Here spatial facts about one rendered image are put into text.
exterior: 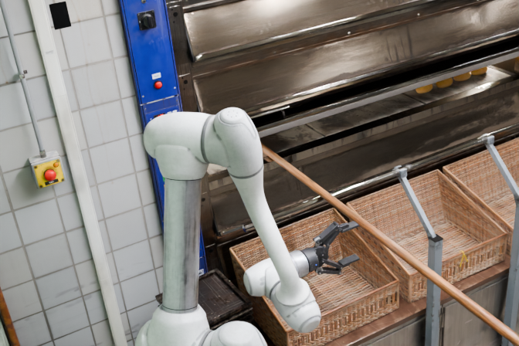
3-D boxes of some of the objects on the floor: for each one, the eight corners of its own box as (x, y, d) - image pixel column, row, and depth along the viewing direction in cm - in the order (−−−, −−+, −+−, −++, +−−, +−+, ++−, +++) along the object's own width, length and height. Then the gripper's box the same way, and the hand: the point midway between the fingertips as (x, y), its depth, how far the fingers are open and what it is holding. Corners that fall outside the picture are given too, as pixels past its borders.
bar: (267, 441, 293) (240, 222, 240) (479, 330, 342) (496, 128, 289) (303, 496, 268) (283, 265, 215) (527, 368, 317) (554, 154, 263)
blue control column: (91, 228, 465) (12, -90, 368) (113, 221, 471) (41, -94, 374) (198, 414, 310) (110, -50, 212) (228, 400, 316) (156, -58, 219)
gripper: (295, 225, 211) (349, 204, 220) (299, 286, 222) (351, 264, 231) (307, 235, 205) (363, 214, 214) (311, 298, 216) (364, 275, 225)
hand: (354, 241), depth 222 cm, fingers open, 13 cm apart
